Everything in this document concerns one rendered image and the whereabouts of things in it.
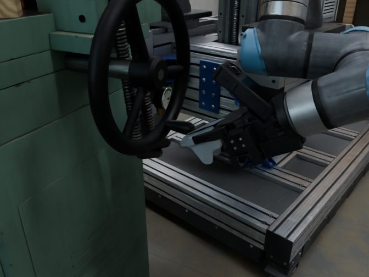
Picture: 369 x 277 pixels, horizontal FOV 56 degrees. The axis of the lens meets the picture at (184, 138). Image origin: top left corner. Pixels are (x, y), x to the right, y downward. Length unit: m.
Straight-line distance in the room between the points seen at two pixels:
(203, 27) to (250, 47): 0.87
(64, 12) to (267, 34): 0.34
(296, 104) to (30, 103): 0.44
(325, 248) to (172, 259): 0.59
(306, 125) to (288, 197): 0.86
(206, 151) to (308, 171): 0.98
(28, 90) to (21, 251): 0.30
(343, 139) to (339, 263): 0.66
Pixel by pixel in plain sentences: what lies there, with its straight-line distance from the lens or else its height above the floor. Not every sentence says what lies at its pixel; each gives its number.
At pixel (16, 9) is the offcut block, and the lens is 0.64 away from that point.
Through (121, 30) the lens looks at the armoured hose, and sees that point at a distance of 0.64.
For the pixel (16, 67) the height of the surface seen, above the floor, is 0.83.
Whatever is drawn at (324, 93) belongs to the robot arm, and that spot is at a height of 0.82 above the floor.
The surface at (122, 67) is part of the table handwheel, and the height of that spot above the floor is 0.82.
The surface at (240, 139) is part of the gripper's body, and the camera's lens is 0.56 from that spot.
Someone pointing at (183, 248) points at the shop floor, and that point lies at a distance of 1.40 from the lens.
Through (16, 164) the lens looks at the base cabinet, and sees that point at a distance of 0.67.
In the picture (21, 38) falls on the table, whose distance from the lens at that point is 0.64.
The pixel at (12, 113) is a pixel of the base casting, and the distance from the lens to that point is 0.64.
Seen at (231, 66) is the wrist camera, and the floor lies 0.84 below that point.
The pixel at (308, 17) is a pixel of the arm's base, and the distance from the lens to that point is 1.06.
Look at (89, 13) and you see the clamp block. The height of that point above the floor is 0.90.
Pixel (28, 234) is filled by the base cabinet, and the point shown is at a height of 0.52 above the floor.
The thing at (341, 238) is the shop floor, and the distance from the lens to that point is 1.57.
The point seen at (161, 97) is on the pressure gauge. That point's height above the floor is 0.67.
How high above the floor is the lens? 0.98
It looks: 27 degrees down
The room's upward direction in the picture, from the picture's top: straight up
